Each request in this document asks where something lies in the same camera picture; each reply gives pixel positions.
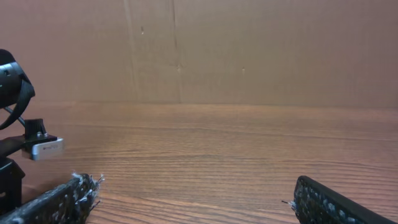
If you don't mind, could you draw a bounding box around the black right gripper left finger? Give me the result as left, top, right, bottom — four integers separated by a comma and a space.
1, 173, 104, 224

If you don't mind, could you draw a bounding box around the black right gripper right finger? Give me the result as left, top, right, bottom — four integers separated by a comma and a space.
287, 175, 394, 224

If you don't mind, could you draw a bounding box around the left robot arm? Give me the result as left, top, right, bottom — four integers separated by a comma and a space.
1, 49, 35, 215

